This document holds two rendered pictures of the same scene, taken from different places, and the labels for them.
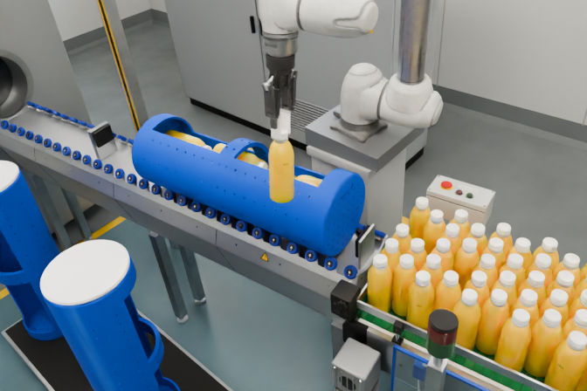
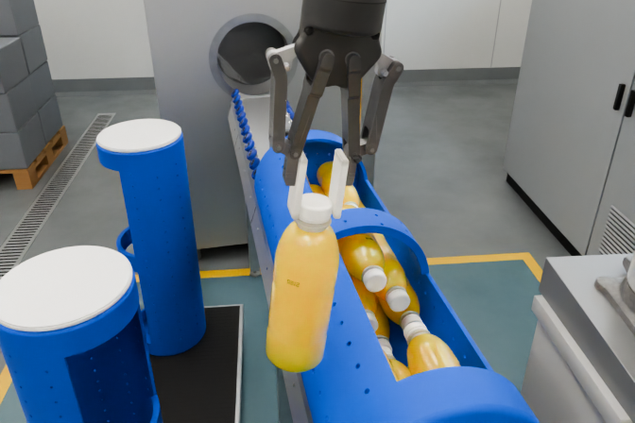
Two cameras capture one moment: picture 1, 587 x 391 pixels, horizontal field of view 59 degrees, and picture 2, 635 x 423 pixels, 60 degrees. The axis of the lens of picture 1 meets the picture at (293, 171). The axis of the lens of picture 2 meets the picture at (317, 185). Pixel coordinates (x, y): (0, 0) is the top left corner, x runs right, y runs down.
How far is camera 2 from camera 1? 0.99 m
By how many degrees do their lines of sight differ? 35
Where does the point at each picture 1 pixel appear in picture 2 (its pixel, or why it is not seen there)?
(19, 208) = (151, 181)
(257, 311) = not seen: outside the picture
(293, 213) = (328, 402)
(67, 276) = (40, 278)
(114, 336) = (42, 399)
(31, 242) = (153, 228)
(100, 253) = (99, 273)
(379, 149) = not seen: outside the picture
